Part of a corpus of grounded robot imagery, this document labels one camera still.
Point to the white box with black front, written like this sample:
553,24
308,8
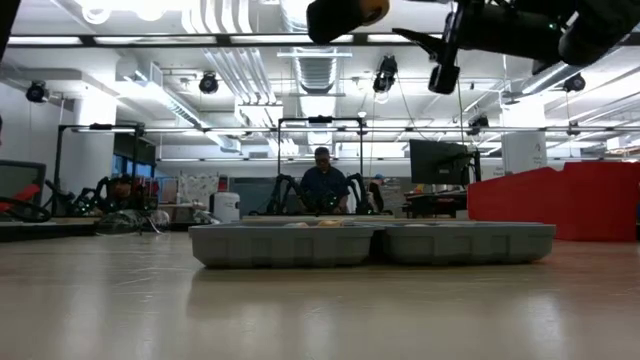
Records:
227,207

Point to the black ceiling camera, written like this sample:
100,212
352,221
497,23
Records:
208,82
36,91
386,72
575,82

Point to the grey office chair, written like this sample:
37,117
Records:
30,175

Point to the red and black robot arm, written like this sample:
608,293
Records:
20,212

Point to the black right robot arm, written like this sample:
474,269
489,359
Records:
550,30

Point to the white pillar box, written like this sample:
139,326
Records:
524,152

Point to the blue-grey plastic tool case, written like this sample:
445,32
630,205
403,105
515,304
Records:
280,245

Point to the red plastic bin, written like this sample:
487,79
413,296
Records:
550,205

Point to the person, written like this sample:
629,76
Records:
378,192
324,182

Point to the black computer monitor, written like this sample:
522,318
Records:
437,162

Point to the dark equipment desk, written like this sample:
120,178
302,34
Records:
435,202

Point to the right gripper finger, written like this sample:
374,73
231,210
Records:
427,42

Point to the white patterned board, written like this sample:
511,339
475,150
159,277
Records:
197,187

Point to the black background robot arms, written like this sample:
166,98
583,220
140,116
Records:
280,192

